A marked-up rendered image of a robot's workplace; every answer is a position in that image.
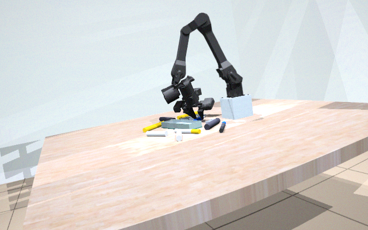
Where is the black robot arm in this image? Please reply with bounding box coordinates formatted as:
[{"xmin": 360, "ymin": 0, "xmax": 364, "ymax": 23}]
[{"xmin": 161, "ymin": 12, "xmax": 245, "ymax": 104}]

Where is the keyboard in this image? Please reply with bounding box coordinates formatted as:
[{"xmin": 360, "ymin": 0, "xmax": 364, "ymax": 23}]
[{"xmin": 161, "ymin": 119, "xmax": 202, "ymax": 129}]

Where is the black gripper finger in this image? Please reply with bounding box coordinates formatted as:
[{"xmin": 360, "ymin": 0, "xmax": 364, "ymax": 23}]
[
  {"xmin": 197, "ymin": 109, "xmax": 204, "ymax": 120},
  {"xmin": 183, "ymin": 108, "xmax": 197, "ymax": 119}
]

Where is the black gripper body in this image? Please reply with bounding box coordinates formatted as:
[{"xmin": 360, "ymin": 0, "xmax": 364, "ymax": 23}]
[{"xmin": 173, "ymin": 90, "xmax": 215, "ymax": 113}]

